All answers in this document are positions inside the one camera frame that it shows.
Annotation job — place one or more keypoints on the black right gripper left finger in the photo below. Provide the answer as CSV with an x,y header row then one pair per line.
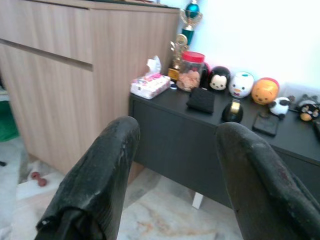
x,y
100,180

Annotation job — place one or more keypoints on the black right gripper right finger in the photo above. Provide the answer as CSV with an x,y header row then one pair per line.
x,y
262,190

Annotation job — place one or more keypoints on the red dumbbell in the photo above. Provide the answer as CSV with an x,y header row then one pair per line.
x,y
39,179

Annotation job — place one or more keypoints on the black phone case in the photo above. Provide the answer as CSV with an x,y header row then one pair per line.
x,y
265,124

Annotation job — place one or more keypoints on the black round bottle gold band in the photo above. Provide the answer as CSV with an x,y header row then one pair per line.
x,y
232,113

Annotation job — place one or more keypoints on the small panda plush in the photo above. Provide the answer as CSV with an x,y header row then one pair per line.
x,y
278,107

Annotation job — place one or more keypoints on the black low cabinet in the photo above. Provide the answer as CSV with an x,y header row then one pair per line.
x,y
175,137

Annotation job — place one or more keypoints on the black bird plush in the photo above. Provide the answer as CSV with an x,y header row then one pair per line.
x,y
307,112

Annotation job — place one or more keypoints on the orange bear plush ball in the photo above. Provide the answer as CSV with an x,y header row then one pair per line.
x,y
265,91

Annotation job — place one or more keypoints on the grey plush toy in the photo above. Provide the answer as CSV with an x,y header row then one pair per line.
x,y
308,98

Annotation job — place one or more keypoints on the pink white tissue pack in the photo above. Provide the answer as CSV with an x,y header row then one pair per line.
x,y
150,87

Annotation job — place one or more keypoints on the light wood cabinet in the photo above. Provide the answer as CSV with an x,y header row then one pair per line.
x,y
62,80

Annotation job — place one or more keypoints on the white duck plush ball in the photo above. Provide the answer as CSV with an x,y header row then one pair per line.
x,y
241,85

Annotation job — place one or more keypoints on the green box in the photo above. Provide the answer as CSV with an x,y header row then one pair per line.
x,y
8,122

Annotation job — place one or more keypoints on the black fabric wallet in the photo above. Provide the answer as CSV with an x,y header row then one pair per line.
x,y
201,101

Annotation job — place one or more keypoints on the small blue white round case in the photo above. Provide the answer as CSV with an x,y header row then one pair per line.
x,y
173,87

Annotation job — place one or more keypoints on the black mouse plush ball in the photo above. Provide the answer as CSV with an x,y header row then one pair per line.
x,y
219,80

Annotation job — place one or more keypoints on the clear jar with red lid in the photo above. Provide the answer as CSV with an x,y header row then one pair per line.
x,y
191,75

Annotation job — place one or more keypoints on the small gold trophy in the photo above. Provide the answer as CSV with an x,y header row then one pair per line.
x,y
178,47

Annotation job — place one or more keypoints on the teal and gold trophy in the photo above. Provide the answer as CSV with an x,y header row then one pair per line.
x,y
188,35

